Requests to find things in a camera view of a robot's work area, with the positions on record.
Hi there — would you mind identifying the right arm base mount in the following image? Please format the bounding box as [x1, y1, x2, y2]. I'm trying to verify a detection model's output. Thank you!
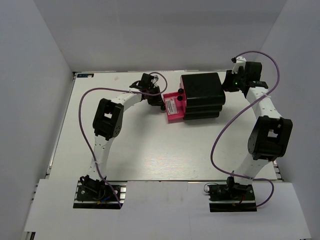
[203, 176, 257, 213]

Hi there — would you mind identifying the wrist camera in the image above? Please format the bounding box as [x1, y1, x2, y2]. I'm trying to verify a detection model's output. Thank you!
[151, 74, 159, 88]
[231, 56, 247, 74]

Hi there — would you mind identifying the pink bottom drawer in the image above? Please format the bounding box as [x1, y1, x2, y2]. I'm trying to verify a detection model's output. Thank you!
[163, 92, 187, 123]

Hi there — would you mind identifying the blue label sticker left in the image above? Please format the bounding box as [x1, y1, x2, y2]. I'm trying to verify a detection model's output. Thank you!
[76, 73, 94, 78]

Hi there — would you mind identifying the clear labelled makeup case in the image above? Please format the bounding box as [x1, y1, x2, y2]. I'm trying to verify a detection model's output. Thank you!
[165, 97, 178, 116]

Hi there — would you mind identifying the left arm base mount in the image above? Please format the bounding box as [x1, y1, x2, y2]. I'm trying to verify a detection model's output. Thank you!
[73, 175, 127, 210]

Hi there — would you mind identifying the black drawer organizer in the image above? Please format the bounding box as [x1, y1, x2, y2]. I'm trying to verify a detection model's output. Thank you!
[183, 72, 226, 121]

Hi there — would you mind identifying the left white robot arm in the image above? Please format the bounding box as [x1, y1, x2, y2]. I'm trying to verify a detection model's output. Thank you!
[86, 72, 166, 183]

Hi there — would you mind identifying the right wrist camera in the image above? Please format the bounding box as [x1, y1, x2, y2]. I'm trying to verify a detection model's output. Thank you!
[231, 56, 247, 74]

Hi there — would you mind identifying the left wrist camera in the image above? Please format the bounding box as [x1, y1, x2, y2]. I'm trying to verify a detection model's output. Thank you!
[151, 74, 159, 88]

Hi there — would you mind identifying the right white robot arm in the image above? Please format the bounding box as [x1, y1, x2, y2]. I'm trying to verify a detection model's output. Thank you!
[222, 56, 293, 200]

